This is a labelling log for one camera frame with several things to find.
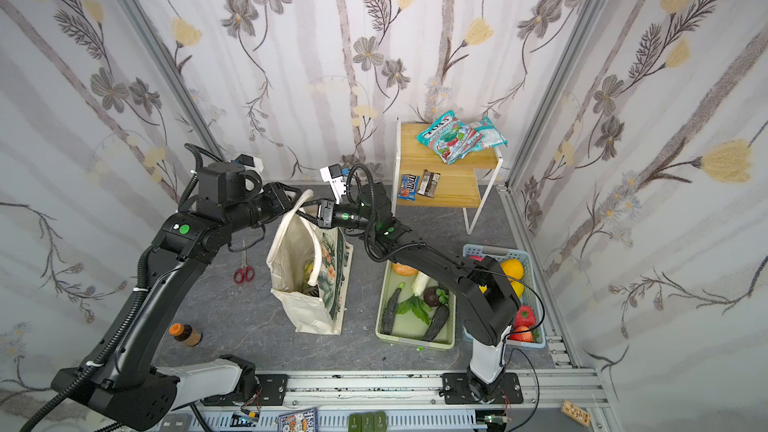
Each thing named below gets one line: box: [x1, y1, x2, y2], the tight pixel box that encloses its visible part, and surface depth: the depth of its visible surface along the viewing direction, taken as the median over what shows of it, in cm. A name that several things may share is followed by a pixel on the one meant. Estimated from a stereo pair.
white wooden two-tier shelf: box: [392, 118, 504, 235], surface depth 97 cm
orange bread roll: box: [392, 262, 419, 276], surface depth 93 cm
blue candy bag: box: [397, 174, 420, 201], surface depth 99 cm
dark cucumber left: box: [381, 282, 405, 335], surface depth 85 cm
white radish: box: [411, 270, 430, 296], surface depth 90 cm
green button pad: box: [348, 412, 388, 432], surface depth 69 cm
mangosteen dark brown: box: [423, 286, 441, 307], surface depth 87 cm
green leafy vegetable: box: [396, 294, 432, 325], surface depth 88 cm
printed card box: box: [277, 408, 319, 432], surface depth 70 cm
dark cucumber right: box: [422, 305, 449, 342], surface depth 83 cm
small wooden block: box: [560, 400, 591, 427], surface depth 72 cm
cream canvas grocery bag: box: [266, 189, 354, 335], surface depth 70 cm
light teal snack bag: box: [471, 116, 509, 151], surface depth 83 cm
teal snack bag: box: [416, 111, 503, 164], surface depth 83 cm
